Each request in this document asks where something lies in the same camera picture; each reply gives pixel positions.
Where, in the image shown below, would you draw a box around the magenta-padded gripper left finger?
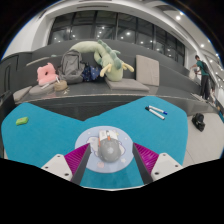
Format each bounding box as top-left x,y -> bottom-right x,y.
41,143 -> 92,186

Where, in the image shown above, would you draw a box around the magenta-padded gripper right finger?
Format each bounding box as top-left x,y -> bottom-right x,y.
132,142 -> 184,186

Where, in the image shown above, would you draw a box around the grey white orange computer mouse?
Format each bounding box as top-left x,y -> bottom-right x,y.
96,129 -> 122,164

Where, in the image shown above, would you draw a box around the round light blue mouse pad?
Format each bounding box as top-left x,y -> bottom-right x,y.
74,125 -> 134,174

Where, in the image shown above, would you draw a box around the white marker black cap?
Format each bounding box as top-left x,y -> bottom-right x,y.
144,106 -> 166,121

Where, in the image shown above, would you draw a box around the dark grey tiered bench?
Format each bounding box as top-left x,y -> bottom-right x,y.
13,39 -> 214,122

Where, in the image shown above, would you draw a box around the black bag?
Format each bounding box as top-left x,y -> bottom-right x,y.
191,112 -> 206,133

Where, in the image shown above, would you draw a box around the green eraser block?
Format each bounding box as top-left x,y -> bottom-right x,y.
15,116 -> 30,127

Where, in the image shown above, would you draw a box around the tan round pouch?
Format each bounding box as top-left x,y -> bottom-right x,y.
53,79 -> 69,92

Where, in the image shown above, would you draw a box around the flat grey seat cushion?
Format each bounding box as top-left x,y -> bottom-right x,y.
28,83 -> 56,97
104,77 -> 151,93
12,85 -> 33,103

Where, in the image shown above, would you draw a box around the navy patterned bag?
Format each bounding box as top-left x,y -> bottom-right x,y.
81,64 -> 103,83

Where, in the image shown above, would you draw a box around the black suitcase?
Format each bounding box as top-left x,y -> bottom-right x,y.
0,89 -> 16,125

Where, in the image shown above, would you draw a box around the upright grey seat cushion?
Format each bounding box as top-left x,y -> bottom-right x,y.
134,54 -> 161,87

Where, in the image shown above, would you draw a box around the pink plush toy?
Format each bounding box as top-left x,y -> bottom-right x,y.
36,62 -> 58,87

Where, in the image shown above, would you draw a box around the grey backpack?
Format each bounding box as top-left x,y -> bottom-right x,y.
57,49 -> 86,84

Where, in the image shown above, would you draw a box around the person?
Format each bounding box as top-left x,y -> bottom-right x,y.
189,54 -> 212,101

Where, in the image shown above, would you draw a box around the green dragon plush toy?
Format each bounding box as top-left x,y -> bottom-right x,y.
69,39 -> 135,83

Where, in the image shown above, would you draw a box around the ceiling lights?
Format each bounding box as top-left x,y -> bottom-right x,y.
173,11 -> 218,51

